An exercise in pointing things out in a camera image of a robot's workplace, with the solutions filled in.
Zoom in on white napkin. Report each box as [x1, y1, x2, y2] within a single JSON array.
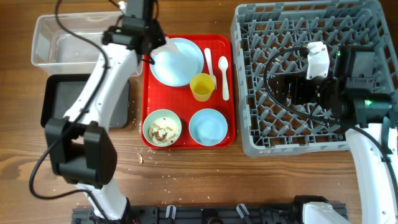
[[150, 36, 170, 55]]

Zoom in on yellow plastic cup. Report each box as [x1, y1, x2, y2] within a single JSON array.
[[190, 73, 215, 102]]

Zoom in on green bowl with leftovers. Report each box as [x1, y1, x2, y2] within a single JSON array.
[[141, 109, 182, 147]]

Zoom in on light blue bowl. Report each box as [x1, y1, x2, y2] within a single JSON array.
[[188, 108, 228, 147]]

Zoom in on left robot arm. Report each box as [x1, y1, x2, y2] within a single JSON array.
[[29, 1, 166, 223]]

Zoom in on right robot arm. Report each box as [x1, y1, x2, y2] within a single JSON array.
[[266, 42, 397, 223]]

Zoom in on grey dishwasher rack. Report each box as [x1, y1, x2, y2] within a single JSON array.
[[231, 1, 397, 157]]

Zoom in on light blue plate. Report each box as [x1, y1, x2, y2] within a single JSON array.
[[150, 37, 204, 87]]

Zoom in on white plastic fork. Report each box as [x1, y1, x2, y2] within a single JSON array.
[[204, 48, 216, 89]]

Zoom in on red serving tray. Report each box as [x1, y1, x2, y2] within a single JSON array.
[[141, 34, 236, 150]]

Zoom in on white plastic spoon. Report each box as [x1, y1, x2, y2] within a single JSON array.
[[218, 56, 229, 101]]

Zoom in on clear plastic bin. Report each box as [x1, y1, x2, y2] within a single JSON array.
[[30, 11, 145, 77]]

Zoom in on black plastic tray bin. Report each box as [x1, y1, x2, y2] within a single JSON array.
[[40, 74, 130, 129]]

